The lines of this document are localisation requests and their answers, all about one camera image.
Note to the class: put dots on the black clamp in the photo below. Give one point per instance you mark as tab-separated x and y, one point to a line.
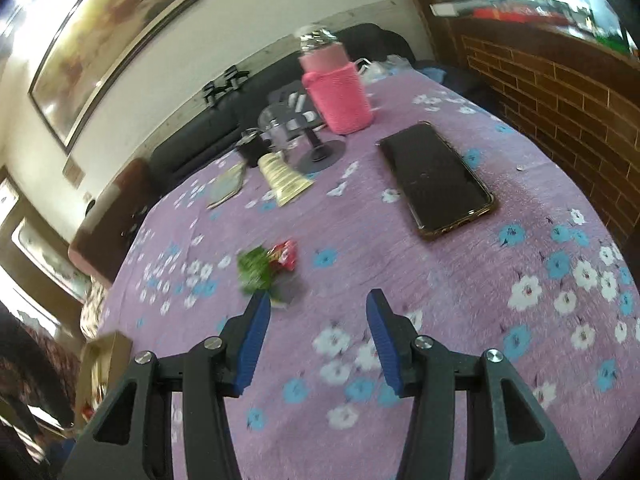
235	77
212	92

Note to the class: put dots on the brown chair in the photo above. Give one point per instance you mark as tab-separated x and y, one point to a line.
110	220

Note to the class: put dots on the black smartphone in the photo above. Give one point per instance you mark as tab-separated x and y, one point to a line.
435	180

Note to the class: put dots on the small wall plaque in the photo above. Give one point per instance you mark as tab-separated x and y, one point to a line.
74	172

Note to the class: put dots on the black phone stand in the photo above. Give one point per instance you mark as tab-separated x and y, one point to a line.
320	157

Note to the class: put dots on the cream tube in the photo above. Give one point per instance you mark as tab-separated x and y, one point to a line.
282	177

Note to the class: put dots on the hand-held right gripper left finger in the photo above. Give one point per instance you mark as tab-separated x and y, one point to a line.
252	345

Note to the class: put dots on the white plastic bag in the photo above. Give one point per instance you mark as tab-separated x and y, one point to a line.
377	70

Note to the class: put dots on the framed wall picture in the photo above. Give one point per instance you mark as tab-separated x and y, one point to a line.
110	45

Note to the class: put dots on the cardboard box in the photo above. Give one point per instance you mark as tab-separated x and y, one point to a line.
112	355

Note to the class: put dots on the black cup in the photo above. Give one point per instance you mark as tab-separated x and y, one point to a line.
251	152

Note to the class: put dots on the black sofa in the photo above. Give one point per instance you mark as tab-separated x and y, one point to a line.
200	145

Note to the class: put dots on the green pea snack packet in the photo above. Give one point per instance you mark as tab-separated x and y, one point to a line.
255	272

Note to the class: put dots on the olive green pouch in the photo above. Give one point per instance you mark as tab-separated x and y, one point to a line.
227	185

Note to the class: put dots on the pink bottle with knitted sleeve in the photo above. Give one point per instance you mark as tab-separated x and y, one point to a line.
337	95

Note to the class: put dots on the small red snack packet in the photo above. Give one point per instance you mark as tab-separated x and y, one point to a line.
284	255

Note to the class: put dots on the brick pattern wooden cabinet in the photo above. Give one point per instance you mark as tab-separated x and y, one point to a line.
550	110

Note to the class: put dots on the clear plastic cup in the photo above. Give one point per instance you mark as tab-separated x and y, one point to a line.
272	120

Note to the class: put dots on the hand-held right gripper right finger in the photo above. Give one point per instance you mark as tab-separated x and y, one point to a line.
385	345

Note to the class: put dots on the floral cushion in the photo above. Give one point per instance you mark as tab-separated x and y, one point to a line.
92	310

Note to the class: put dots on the wooden framed glass door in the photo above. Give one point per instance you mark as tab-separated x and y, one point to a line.
40	255

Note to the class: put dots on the white box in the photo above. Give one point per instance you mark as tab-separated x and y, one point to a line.
445	9

